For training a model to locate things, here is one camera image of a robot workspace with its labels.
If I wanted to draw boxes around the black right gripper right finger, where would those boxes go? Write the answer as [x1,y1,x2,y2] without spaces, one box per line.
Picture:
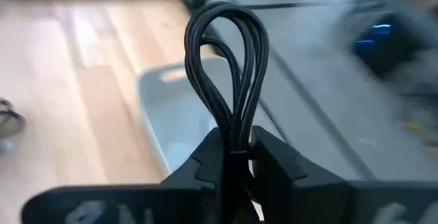
[250,125,438,224]

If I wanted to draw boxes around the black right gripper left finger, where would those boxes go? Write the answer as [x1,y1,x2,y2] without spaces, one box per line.
[21,127,225,224]

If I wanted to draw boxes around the smooth black USB-C cable bundle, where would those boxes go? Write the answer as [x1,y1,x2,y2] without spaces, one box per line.
[183,1,270,224]

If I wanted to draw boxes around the black USB-C cable coil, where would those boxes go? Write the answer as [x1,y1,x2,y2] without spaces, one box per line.
[0,97,27,140]

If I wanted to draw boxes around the white plastic bin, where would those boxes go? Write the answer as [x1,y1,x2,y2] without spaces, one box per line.
[136,56,271,179]

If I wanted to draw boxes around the blue-lit black device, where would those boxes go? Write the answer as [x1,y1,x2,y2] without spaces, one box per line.
[342,8,438,91]

